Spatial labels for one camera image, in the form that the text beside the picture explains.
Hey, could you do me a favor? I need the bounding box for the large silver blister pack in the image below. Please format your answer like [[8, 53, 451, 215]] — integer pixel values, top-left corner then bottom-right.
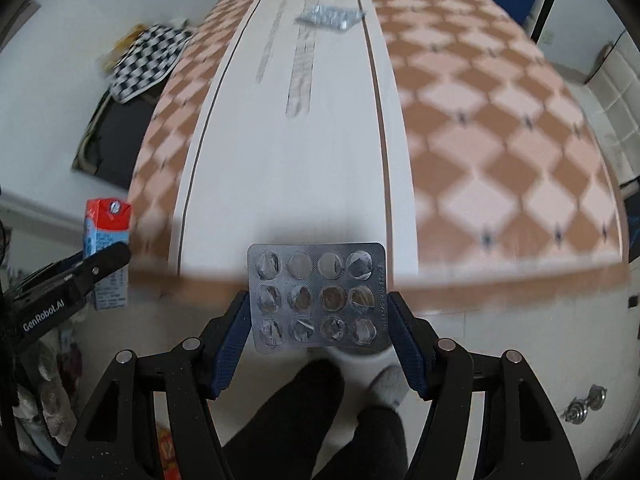
[[294, 4, 366, 34]]

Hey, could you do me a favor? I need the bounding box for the red snack packet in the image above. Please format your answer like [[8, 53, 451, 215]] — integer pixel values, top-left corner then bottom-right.
[[157, 425, 176, 480]]

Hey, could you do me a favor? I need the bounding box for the small milk carton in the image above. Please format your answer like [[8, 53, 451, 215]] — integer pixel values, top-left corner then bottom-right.
[[82, 197, 133, 312]]

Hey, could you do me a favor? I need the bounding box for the black white checkered cloth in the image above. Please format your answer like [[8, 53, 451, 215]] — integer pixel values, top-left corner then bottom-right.
[[109, 23, 193, 105]]

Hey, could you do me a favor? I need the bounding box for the small silver dumbbell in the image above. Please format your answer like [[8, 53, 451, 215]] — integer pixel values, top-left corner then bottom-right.
[[562, 385, 608, 426]]

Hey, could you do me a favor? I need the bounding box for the yellow plastic bag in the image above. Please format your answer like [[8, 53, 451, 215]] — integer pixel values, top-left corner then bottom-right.
[[97, 25, 146, 73]]

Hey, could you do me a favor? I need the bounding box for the grey slipper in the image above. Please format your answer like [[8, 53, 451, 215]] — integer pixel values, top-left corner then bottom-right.
[[367, 365, 408, 408]]

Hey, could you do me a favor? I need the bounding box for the small silver blister pack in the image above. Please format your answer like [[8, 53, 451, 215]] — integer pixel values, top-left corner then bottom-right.
[[247, 242, 392, 357]]

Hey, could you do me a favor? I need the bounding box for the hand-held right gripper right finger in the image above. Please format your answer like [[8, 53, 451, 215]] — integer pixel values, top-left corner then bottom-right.
[[387, 291, 583, 480]]

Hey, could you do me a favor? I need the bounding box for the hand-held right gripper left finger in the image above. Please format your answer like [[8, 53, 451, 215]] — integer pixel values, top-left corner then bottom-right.
[[59, 290, 251, 480]]

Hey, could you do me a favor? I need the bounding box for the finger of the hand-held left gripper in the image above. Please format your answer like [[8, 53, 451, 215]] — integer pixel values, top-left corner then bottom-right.
[[75, 241, 132, 293]]

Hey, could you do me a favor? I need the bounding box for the person's right leg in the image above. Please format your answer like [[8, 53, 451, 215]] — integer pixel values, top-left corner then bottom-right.
[[310, 405, 408, 480]]

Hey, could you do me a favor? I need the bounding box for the checkered brown pink tablecloth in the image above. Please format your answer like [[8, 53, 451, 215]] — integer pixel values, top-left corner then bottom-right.
[[127, 0, 628, 306]]

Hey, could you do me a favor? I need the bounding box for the person's left hand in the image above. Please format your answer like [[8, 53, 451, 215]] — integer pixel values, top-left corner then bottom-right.
[[12, 327, 83, 453]]

